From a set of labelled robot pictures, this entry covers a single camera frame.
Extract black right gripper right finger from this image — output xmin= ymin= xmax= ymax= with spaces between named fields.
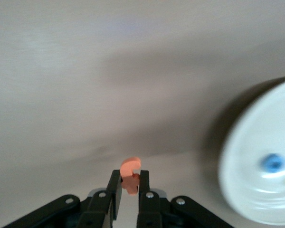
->
xmin=136 ymin=170 xmax=233 ymax=228

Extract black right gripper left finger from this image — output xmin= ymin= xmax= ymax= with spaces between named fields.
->
xmin=4 ymin=170 xmax=123 ymax=228

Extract beige brown plate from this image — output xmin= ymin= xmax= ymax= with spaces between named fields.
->
xmin=218 ymin=78 xmax=285 ymax=226

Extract orange foam letter f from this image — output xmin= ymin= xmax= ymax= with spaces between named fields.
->
xmin=120 ymin=156 xmax=142 ymax=196

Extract blue foam letter o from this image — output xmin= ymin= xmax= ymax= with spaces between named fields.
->
xmin=260 ymin=153 xmax=285 ymax=174

